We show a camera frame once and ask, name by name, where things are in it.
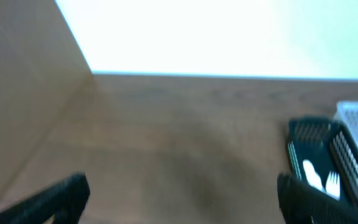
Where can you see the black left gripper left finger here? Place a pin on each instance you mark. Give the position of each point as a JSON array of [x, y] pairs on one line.
[[63, 201]]

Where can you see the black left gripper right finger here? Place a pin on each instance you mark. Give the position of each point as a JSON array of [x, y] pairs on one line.
[[302, 203]]

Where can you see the white plastic spoon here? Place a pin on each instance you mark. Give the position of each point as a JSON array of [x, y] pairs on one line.
[[312, 176]]

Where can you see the white plastic fork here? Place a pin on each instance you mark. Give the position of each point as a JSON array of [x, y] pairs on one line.
[[333, 185]]

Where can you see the dark green plastic basket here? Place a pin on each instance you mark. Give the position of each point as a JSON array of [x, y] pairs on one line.
[[329, 146]]

